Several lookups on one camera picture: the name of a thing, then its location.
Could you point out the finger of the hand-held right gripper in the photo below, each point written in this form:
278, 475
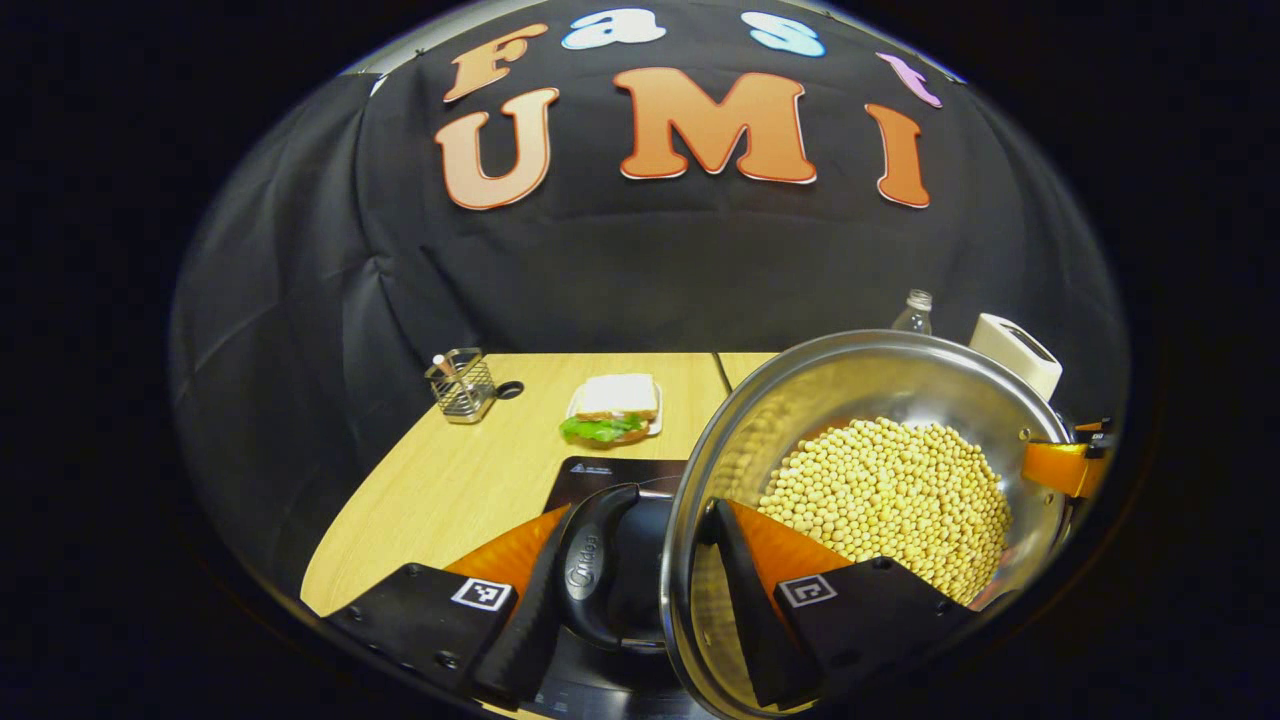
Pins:
1055, 468

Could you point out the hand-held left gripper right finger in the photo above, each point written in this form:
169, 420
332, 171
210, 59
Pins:
745, 580

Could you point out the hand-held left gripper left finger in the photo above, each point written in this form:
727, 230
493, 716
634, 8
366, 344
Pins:
535, 620

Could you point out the black induction cooktop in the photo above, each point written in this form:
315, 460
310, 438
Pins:
605, 472

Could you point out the white toaster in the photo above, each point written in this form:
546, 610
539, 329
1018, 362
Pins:
1015, 352

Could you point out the pile of soybeans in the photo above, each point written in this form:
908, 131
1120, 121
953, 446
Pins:
890, 490

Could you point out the clear plastic water bottle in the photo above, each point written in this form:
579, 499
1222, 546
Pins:
913, 315

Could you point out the sandwich with lettuce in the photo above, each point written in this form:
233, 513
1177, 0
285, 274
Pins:
615, 400

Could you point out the small black round cap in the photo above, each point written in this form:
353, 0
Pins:
509, 390

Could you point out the black backdrop cloth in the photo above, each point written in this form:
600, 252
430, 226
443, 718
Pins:
650, 270

